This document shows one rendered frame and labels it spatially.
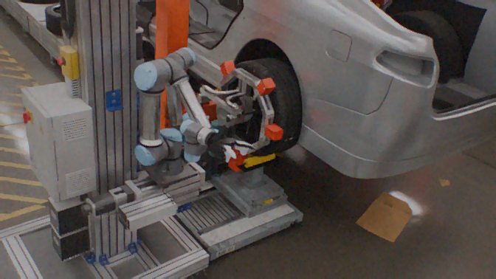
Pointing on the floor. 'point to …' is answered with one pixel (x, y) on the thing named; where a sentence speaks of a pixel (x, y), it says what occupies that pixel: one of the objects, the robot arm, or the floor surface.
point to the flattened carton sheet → (386, 216)
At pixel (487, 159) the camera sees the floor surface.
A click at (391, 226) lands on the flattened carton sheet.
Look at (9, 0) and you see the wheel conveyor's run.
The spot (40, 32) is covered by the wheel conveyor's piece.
